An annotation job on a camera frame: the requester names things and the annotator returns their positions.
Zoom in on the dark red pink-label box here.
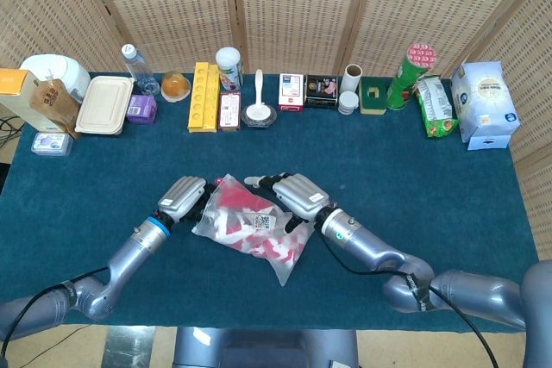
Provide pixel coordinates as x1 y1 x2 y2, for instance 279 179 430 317
218 90 242 132

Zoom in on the red white small box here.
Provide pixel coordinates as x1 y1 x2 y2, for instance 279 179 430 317
278 73 305 113

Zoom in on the clear plastic water bottle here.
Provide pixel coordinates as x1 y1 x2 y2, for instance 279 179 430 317
121 43 161 97

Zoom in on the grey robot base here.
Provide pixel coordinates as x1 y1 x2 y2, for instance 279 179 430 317
172 327 360 368

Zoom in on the white rice spoon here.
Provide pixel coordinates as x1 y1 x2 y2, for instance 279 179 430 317
244 68 269 122

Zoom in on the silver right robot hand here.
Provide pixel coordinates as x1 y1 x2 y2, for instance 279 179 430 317
244 172 333 234

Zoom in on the orange jelly cup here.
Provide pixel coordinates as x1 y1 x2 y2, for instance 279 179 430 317
160 70 192 103

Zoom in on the green chips tube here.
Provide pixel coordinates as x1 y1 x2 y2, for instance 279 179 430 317
386 43 438 111

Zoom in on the green snack bag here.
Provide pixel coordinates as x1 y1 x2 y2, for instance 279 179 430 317
414 75 459 139

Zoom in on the frosted plastic zip bag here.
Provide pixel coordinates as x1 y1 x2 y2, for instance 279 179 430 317
191 173 316 287

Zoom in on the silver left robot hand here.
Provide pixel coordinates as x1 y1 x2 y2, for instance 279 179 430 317
157 176 216 226

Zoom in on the woven folding screen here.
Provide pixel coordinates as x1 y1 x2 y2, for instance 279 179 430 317
0 0 552 261

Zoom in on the small purple box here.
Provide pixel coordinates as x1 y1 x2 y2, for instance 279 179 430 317
126 94 158 126

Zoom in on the red white patterned garment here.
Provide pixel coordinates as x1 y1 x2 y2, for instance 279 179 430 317
205 182 310 262

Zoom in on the blue tablecloth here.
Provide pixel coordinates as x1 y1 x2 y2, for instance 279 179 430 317
0 72 544 334

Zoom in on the black printed box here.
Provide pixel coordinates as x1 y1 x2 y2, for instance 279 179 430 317
304 74 340 110

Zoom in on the orange beige carton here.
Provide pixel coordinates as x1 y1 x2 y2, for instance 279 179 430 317
0 68 55 133

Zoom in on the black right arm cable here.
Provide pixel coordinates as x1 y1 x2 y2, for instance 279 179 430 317
321 234 491 368

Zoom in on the yellow plastic egg tray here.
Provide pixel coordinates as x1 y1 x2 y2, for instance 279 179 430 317
187 61 221 134

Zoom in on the black floor cables bundle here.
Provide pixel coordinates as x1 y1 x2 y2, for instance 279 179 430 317
0 115 25 149

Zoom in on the white paper roll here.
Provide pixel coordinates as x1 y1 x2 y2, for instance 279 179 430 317
340 64 362 96

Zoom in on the beige lidded lunch box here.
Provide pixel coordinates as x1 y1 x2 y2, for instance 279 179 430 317
74 75 135 136

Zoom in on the small white jar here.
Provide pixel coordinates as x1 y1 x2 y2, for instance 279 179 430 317
337 90 360 115

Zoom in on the white green printed can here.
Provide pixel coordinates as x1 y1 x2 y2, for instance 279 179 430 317
215 47 244 93

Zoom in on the brown paper pouch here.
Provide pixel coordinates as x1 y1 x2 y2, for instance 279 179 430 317
28 78 82 140

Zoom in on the white rounded appliance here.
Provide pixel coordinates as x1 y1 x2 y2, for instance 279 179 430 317
20 53 91 104

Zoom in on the green yellow sponge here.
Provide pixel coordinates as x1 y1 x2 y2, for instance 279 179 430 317
358 76 388 116

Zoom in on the thin black floor cable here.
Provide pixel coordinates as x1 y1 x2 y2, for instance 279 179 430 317
19 324 91 368

